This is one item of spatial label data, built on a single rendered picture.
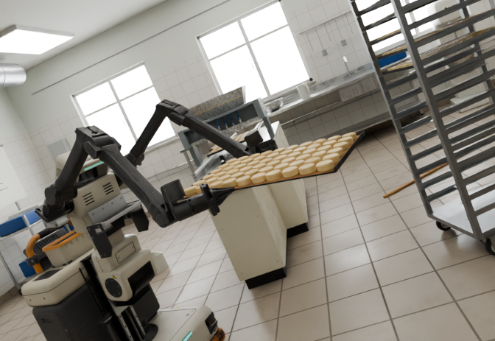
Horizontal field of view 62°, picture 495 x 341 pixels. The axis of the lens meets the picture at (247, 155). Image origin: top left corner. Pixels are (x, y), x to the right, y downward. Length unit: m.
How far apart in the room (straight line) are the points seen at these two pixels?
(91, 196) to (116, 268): 0.36
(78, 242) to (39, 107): 5.53
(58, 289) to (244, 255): 1.23
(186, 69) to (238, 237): 4.17
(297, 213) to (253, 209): 0.80
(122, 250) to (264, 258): 1.10
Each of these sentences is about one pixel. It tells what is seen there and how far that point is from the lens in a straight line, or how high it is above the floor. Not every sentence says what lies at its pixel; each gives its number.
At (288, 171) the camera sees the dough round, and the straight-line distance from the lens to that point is 1.26.
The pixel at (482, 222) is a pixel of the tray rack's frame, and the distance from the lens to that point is 2.52.
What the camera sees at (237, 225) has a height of 0.47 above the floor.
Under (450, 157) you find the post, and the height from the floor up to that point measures 0.58.
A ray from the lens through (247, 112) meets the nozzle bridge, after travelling 3.42.
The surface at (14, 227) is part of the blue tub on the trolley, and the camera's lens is 6.09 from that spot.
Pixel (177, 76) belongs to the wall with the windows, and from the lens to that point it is 6.65.
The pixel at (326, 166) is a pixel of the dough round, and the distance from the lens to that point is 1.22.
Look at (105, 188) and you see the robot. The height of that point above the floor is 1.09.
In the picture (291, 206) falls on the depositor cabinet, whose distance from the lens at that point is 3.47.
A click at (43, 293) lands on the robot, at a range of 2.25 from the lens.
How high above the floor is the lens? 1.24
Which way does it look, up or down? 8 degrees down
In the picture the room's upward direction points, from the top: 23 degrees counter-clockwise
